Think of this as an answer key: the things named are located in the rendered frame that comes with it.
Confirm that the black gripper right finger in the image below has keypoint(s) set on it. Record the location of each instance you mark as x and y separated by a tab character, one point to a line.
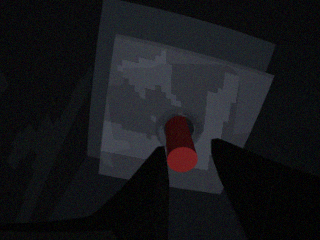
271	200

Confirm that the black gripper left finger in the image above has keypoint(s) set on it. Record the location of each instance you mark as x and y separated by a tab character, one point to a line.
138	211

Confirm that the red peg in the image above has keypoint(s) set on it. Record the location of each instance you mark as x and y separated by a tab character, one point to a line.
181	152

